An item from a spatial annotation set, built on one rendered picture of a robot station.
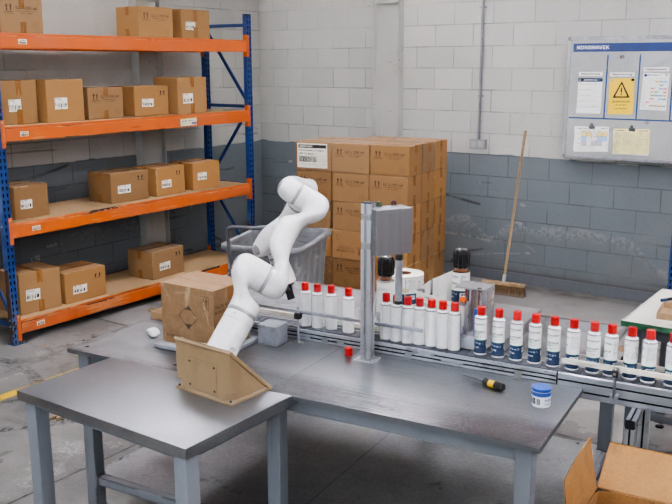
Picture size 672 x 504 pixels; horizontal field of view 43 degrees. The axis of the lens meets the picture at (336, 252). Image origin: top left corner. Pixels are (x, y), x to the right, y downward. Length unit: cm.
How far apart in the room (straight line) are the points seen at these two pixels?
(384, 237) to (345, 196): 387
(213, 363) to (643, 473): 160
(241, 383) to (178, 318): 69
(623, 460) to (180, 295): 210
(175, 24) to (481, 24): 277
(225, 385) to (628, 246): 531
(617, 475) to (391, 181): 507
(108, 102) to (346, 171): 202
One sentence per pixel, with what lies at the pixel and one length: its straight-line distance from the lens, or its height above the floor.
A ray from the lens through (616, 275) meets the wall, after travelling 802.
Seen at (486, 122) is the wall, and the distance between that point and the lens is 830.
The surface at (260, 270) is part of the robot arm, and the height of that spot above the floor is 126.
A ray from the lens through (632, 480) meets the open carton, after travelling 231.
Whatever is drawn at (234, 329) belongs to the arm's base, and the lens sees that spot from 329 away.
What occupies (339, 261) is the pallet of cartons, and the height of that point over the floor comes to 37.
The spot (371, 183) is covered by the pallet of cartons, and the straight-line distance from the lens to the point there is 720.
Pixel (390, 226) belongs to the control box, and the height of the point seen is 140.
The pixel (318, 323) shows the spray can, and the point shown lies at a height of 91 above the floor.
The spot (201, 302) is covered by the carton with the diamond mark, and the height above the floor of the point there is 106.
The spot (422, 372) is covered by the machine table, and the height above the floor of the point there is 83.
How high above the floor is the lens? 205
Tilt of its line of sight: 12 degrees down
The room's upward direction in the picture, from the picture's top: straight up
